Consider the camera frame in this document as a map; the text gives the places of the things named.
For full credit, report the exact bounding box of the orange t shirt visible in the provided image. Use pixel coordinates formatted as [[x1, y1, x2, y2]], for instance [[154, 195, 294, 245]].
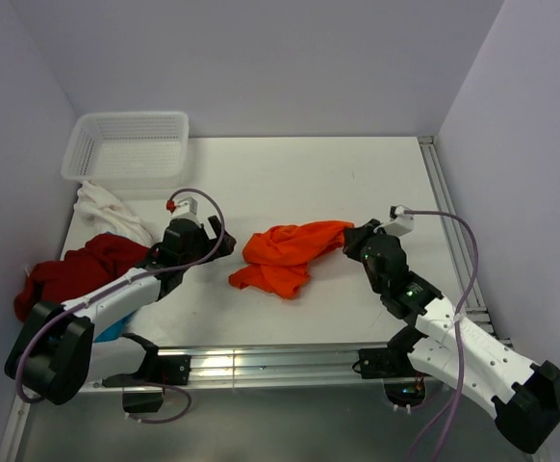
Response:
[[228, 220, 354, 299]]

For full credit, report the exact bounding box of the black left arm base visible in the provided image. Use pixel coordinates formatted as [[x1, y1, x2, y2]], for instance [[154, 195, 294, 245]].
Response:
[[101, 354, 191, 415]]

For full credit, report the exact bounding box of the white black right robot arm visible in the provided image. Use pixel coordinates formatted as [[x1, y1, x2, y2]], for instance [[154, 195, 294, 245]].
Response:
[[343, 218, 560, 454]]

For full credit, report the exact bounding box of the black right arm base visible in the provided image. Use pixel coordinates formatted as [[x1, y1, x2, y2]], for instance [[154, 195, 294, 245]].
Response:
[[352, 347, 445, 407]]

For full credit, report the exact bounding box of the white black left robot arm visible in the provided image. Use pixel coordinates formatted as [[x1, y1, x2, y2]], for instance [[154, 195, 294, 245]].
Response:
[[5, 216, 236, 405]]

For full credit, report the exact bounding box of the dark red t shirt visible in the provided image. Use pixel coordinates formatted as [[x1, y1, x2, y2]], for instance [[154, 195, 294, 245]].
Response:
[[13, 233, 149, 321]]

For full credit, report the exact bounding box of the white t shirt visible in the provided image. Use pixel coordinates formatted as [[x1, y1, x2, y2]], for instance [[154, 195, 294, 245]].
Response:
[[73, 181, 154, 247]]

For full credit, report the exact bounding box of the white plastic mesh basket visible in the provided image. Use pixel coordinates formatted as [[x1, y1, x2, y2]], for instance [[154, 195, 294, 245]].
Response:
[[61, 111, 190, 190]]

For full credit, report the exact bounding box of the blue t shirt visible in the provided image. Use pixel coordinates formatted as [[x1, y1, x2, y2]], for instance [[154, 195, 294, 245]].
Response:
[[94, 314, 133, 343]]

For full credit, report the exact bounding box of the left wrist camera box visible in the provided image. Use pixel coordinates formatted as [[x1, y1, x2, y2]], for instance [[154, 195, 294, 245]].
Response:
[[165, 196, 198, 221]]

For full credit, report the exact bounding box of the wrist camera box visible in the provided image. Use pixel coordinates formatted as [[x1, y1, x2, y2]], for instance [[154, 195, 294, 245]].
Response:
[[378, 205, 415, 238], [165, 196, 198, 221]]

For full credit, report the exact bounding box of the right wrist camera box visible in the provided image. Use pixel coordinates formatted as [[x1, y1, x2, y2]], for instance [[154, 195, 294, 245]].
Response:
[[378, 205, 415, 238]]

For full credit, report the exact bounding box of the aluminium right side rail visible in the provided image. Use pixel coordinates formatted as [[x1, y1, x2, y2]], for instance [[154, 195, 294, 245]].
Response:
[[417, 135, 550, 462]]

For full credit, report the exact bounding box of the aluminium rail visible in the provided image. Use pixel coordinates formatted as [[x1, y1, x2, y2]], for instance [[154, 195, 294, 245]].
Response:
[[13, 339, 459, 396], [417, 135, 550, 462]]

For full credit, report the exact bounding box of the aluminium front rail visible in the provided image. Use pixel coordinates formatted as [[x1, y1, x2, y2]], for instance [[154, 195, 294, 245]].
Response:
[[13, 339, 459, 396]]

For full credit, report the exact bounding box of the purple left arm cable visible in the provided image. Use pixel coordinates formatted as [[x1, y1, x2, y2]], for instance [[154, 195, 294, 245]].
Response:
[[14, 188, 228, 424]]

